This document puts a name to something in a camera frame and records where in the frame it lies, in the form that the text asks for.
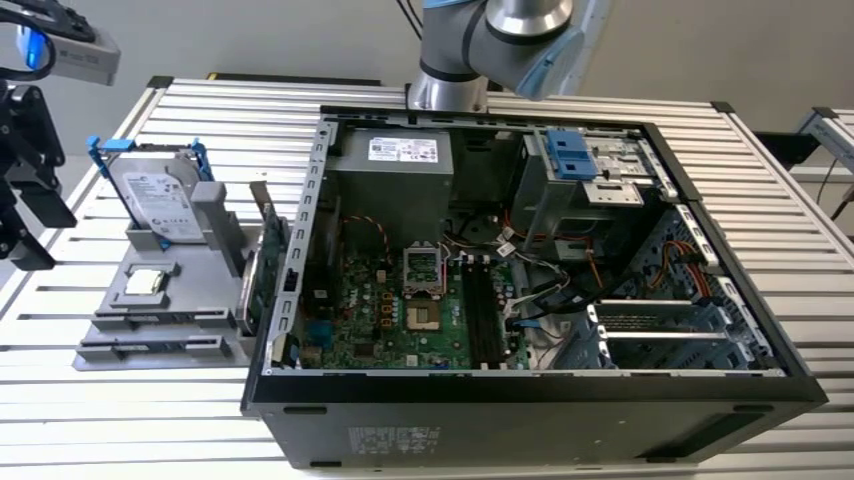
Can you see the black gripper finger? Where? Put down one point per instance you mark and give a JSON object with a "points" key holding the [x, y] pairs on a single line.
{"points": [[27, 250], [33, 140]]}

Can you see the RAM stick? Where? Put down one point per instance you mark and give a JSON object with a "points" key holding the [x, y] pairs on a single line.
{"points": [[163, 318], [154, 346]]}

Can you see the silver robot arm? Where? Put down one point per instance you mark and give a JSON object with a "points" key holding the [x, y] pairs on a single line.
{"points": [[520, 30]]}

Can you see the black RAM slot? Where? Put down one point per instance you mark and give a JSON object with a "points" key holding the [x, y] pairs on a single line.
{"points": [[491, 320], [475, 320]]}

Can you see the silver CPU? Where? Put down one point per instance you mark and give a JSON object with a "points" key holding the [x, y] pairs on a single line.
{"points": [[143, 281]]}

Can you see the hard disk in blue carrier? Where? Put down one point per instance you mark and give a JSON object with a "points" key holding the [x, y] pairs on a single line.
{"points": [[156, 200]]}

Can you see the grey parts rack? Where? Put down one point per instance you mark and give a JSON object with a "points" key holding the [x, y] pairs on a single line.
{"points": [[194, 280]]}

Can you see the graphics card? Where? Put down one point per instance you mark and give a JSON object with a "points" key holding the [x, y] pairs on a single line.
{"points": [[270, 260]]}

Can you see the grey power supply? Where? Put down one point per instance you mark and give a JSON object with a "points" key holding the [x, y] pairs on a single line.
{"points": [[387, 200]]}

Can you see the CPU socket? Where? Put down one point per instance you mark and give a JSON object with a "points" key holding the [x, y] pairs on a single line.
{"points": [[424, 316]]}

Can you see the thin locking lever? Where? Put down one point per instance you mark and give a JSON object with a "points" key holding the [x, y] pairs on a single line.
{"points": [[443, 272]]}

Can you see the green motherboard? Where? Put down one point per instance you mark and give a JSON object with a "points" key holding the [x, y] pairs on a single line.
{"points": [[427, 350]]}

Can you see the black round fan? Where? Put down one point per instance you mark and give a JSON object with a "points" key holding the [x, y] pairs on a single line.
{"points": [[476, 230]]}

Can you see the black PC case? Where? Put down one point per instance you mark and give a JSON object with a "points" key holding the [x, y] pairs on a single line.
{"points": [[467, 425]]}

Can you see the grey optical drive cage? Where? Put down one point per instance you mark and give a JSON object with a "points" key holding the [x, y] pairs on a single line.
{"points": [[547, 210]]}

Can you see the blue drive latch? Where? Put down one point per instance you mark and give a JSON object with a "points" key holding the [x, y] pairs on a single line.
{"points": [[567, 155]]}

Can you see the metal disk bay cage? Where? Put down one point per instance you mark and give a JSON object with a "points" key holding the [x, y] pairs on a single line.
{"points": [[667, 334]]}

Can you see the neighbouring slatted metal table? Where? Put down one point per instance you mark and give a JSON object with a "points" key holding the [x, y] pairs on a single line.
{"points": [[834, 127]]}

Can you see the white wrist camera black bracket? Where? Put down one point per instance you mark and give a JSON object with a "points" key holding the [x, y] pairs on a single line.
{"points": [[87, 60]]}

